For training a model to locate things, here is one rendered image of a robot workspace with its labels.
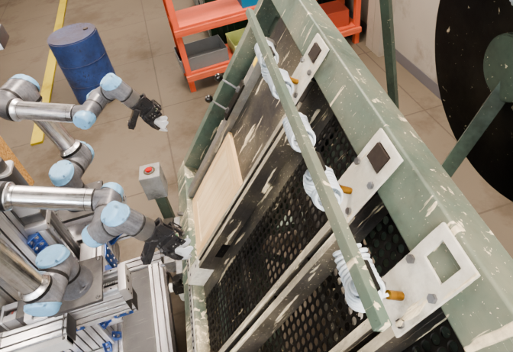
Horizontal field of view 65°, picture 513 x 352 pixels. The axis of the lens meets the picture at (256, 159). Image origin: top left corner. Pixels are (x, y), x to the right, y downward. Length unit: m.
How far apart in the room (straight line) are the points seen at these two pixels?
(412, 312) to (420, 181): 0.22
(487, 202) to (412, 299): 2.73
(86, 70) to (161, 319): 2.92
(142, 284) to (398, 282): 2.23
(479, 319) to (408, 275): 0.13
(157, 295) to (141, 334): 0.23
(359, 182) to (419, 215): 0.17
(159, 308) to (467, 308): 2.18
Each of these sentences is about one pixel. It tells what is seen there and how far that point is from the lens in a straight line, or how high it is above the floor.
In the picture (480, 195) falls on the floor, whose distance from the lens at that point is 3.48.
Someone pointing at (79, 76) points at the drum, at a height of 0.41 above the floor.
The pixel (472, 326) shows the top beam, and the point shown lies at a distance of 0.70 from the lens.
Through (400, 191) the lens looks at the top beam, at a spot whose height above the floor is 1.89.
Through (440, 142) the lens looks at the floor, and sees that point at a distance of 3.84.
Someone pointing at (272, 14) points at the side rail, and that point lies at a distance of 1.94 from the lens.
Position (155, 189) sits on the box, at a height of 0.83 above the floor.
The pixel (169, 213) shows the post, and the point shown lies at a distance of 2.62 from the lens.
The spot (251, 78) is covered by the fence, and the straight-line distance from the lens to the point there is 1.79.
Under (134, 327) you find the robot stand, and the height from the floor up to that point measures 0.21.
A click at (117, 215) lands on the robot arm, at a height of 1.62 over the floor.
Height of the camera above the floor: 2.49
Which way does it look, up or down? 43 degrees down
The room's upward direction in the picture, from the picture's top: 10 degrees counter-clockwise
